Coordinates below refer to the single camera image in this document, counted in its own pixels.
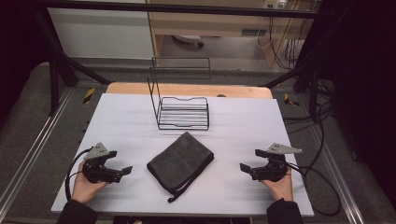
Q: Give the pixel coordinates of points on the aluminium rail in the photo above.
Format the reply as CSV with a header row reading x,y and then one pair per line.
x,y
337,180
34,155

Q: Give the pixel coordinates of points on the person's left hand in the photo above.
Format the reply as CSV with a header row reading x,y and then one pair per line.
x,y
83,189

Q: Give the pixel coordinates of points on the person's right hand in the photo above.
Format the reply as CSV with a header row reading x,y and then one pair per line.
x,y
282,189

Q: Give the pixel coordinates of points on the white power strip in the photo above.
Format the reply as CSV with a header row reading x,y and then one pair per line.
x,y
275,3

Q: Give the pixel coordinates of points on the black curtain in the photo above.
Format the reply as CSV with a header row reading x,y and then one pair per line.
x,y
18,46
364,93

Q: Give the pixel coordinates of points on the wooden desk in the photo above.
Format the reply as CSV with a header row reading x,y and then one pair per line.
x,y
211,26

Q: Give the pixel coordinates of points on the white cabinet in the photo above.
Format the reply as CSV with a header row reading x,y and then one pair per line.
x,y
99,34

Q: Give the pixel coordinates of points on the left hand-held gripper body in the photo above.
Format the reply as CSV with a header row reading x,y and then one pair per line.
x,y
99,174

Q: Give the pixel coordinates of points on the office chair base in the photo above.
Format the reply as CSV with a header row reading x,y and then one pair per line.
x,y
188,38

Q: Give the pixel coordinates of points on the yellow black tape strip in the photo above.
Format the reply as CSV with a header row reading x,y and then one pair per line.
x,y
89,95
290,100

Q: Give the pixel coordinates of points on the black horizontal frame bar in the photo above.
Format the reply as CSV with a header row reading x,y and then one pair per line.
x,y
186,8

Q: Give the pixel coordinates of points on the dark grey cloth pouch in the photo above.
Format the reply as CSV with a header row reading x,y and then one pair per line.
x,y
180,158

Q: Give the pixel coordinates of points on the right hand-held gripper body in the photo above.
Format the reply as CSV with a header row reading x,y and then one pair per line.
x,y
272,172

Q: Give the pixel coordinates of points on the black metal stand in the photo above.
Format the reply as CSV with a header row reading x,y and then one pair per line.
x,y
54,81
313,90

